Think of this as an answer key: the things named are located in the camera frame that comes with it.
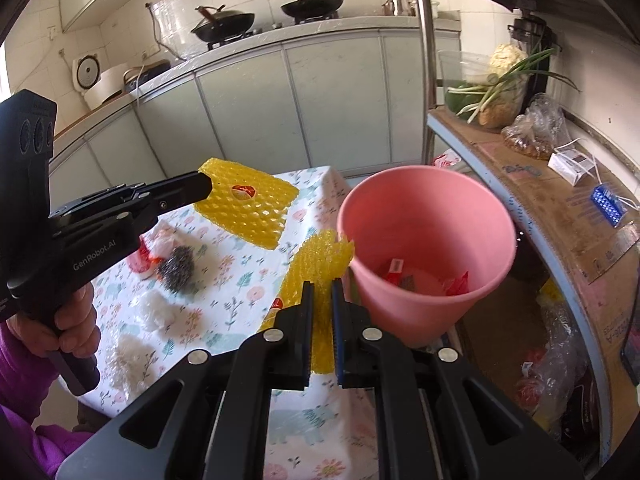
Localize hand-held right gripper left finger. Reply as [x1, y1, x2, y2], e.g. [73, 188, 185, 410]
[60, 281, 316, 480]

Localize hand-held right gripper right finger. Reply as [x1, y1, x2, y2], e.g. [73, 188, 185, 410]
[331, 279, 586, 480]

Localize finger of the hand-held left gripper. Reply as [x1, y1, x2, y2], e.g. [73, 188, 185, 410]
[50, 171, 214, 235]

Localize yellow bubble wrap strip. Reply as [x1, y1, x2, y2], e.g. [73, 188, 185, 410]
[272, 229, 356, 376]

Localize yellow bubble wrap with hole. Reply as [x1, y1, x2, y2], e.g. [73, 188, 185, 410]
[192, 157, 300, 251]

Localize white plastic film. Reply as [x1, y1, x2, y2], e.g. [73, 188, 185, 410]
[135, 290, 179, 334]

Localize pink plastic bucket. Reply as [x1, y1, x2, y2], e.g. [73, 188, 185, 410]
[336, 165, 517, 348]

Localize person's left forearm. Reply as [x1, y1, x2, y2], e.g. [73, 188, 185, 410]
[0, 330, 97, 480]

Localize person's left hand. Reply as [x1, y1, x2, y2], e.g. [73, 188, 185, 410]
[0, 282, 99, 363]

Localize steel wool ball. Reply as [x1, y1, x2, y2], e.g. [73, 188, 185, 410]
[155, 245, 199, 292]

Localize floral tablecloth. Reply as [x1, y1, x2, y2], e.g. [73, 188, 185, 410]
[57, 164, 381, 480]

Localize grey kitchen cabinet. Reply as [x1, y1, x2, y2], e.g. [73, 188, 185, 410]
[47, 15, 462, 221]

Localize red plastic wrapper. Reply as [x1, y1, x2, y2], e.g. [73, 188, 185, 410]
[442, 271, 472, 298]

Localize clear bubble wrap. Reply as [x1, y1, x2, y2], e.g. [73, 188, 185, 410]
[102, 332, 159, 392]

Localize white rice cooker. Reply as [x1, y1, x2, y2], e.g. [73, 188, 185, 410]
[72, 55, 132, 112]

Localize black wok with lid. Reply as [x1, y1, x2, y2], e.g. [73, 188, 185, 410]
[190, 5, 257, 44]

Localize gas stove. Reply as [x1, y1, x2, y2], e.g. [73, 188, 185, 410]
[206, 9, 347, 52]

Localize red white plastic bag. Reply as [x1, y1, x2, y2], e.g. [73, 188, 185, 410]
[430, 152, 464, 172]

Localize clear plastic bag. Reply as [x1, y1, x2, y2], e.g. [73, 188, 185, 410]
[515, 305, 602, 436]

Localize cardboard sheet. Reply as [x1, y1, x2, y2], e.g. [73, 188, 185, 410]
[432, 110, 640, 341]

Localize plastic bag of nuts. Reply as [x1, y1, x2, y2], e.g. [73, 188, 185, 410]
[501, 94, 572, 162]

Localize small white box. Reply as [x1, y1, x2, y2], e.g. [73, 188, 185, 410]
[547, 147, 599, 187]

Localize clear plastic container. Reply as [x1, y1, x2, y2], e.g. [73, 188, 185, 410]
[437, 50, 532, 129]

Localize dark flat board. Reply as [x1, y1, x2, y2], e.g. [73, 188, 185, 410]
[620, 330, 640, 377]

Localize metal kettle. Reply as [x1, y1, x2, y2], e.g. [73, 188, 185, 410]
[382, 0, 417, 18]

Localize green scallions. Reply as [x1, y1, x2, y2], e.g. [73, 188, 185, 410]
[444, 47, 582, 124]

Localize cauliflower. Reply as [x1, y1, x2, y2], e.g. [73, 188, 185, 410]
[489, 44, 529, 79]

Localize black blender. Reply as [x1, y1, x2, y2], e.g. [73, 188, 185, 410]
[507, 10, 557, 107]

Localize white power cable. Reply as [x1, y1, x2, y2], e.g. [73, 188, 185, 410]
[131, 62, 147, 107]

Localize thin white cable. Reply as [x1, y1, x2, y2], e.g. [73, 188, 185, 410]
[554, 137, 640, 212]

